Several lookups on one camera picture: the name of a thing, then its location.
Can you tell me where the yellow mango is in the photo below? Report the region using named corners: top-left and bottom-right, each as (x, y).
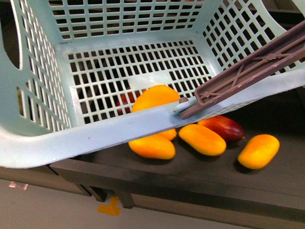
top-left (128, 134), bottom-right (176, 160)
top-left (237, 134), bottom-right (280, 170)
top-left (132, 85), bottom-right (180, 112)
top-left (178, 124), bottom-right (227, 156)

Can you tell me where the light blue plastic basket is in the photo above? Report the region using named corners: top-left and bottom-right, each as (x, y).
top-left (0, 0), bottom-right (305, 168)

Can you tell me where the brown basket handle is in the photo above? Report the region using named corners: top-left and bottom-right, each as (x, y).
top-left (180, 22), bottom-right (305, 119)

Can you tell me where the dark red mango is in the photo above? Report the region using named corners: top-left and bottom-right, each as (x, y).
top-left (198, 115), bottom-right (245, 142)

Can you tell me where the yellow floor tape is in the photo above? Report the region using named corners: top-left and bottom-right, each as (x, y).
top-left (97, 196), bottom-right (121, 216)

